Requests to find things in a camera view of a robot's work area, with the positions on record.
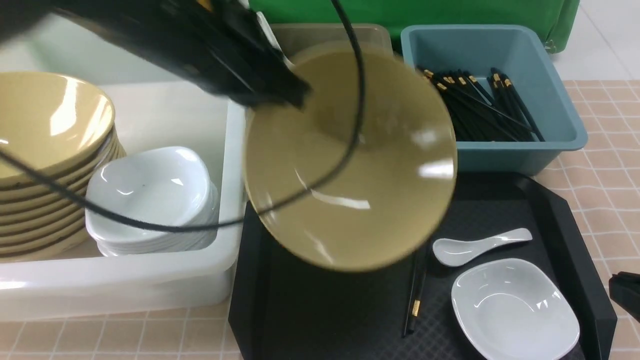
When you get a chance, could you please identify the beige checkered table mat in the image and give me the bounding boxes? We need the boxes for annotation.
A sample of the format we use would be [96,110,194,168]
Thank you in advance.
[1,80,639,360]

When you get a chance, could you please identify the black chopstick gold band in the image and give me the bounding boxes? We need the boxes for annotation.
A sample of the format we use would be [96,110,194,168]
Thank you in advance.
[402,250,426,338]

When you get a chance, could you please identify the stack of tan bowls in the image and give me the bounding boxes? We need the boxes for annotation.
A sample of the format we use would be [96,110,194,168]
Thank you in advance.
[0,71,126,264]

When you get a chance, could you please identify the green cloth backdrop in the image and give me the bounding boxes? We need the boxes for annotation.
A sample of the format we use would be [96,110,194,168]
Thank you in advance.
[248,0,579,53]

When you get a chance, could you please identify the white ceramic soup spoon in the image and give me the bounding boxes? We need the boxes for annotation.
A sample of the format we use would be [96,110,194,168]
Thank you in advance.
[432,227,533,268]

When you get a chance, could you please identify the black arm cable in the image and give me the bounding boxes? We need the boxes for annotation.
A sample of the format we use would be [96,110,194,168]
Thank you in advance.
[0,0,366,234]

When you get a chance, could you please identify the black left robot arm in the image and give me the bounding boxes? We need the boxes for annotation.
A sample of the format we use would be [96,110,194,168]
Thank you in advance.
[0,0,311,109]

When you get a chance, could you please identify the olive brown spoon bin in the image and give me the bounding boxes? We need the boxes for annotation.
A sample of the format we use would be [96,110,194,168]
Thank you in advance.
[270,23,393,57]

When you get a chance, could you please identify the teal plastic chopstick bin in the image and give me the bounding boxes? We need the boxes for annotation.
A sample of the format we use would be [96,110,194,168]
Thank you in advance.
[400,24,588,176]

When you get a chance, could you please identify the white square ceramic dish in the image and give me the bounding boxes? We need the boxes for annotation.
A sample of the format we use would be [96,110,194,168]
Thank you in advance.
[451,258,581,360]

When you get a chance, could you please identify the large white plastic tub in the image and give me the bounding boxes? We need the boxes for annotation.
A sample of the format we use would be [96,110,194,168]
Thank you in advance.
[1,17,246,322]

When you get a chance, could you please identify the tan noodle bowl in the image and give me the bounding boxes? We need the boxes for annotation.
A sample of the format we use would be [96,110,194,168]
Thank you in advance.
[243,42,458,272]

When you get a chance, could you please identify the black plastic serving tray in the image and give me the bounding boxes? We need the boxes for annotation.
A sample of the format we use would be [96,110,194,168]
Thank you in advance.
[228,173,618,360]

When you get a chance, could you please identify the black chopsticks pile in bin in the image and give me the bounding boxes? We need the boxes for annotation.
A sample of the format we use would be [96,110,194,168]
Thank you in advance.
[416,67,545,142]

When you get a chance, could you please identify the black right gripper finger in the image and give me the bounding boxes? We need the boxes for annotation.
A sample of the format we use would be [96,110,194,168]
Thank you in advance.
[608,271,640,322]

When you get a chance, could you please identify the stack of white dishes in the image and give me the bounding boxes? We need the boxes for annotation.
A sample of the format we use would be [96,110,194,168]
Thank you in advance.
[85,146,219,256]

